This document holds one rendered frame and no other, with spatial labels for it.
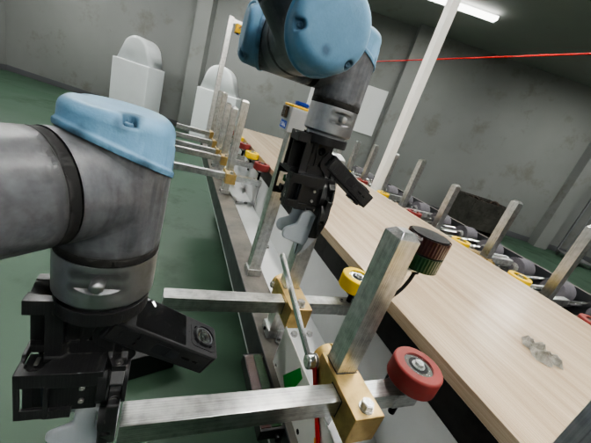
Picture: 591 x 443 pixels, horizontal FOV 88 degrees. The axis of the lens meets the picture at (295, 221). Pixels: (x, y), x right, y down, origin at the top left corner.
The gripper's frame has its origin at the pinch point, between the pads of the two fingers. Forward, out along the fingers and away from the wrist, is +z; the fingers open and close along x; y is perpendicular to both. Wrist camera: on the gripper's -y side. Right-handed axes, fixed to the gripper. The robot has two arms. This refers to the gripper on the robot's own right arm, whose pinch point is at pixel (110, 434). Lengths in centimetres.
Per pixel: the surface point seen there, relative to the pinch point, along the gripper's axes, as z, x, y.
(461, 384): -6, 3, -50
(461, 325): -7, -9, -64
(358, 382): -4.4, -0.3, -32.3
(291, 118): -36, -51, -28
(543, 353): -9, 0, -77
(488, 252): -6, -57, -138
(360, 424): -3.6, 5.1, -29.6
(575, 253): -22, -30, -138
